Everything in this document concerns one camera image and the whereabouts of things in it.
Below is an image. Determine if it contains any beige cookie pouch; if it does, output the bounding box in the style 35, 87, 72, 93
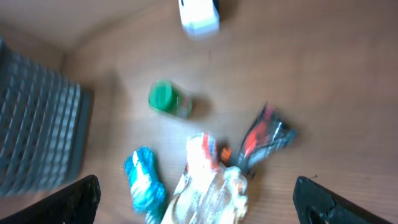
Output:
161, 165, 248, 224

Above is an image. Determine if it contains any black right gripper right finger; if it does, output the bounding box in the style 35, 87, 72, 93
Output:
293, 176, 391, 224

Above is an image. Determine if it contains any white barcode scanner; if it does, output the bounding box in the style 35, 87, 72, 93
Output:
178, 0, 220, 41

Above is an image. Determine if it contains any green lid jar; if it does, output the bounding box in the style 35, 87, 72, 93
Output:
148, 80, 193, 119

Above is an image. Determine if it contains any teal Listerine mouthwash bottle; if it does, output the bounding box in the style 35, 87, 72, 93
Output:
124, 146, 167, 224

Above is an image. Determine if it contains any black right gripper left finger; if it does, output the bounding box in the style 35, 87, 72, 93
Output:
1, 175, 101, 224

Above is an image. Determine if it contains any black hex wrench set pack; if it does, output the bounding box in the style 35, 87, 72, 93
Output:
220, 102, 299, 180

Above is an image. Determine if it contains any grey plastic shopping basket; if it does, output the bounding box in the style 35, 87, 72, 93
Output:
1, 42, 93, 197

